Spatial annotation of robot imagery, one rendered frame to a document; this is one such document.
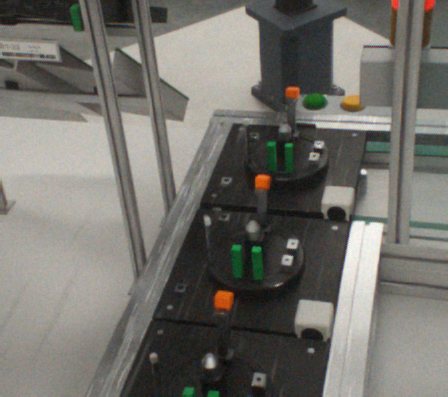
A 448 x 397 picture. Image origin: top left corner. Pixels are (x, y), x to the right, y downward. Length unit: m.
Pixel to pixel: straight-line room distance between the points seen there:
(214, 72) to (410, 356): 0.91
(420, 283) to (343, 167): 0.23
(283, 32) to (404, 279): 0.57
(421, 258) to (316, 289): 0.19
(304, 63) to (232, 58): 0.32
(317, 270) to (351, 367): 0.17
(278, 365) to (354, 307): 0.16
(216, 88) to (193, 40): 0.25
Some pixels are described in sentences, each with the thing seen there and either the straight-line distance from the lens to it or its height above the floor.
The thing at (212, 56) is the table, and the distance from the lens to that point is 2.03.
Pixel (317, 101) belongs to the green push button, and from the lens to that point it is 1.60.
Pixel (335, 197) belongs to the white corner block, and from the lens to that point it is 1.33.
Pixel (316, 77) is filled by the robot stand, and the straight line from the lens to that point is 1.77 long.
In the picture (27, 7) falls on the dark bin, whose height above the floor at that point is 1.32.
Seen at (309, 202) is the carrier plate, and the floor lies 0.97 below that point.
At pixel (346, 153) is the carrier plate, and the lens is 1.46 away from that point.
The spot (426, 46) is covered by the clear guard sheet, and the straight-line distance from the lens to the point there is 1.13.
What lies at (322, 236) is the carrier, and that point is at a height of 0.97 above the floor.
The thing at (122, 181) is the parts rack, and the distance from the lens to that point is 1.26.
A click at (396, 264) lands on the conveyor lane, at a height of 0.92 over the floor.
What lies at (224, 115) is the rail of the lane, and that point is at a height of 0.96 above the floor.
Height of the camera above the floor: 1.79
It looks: 36 degrees down
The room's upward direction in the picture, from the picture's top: 6 degrees counter-clockwise
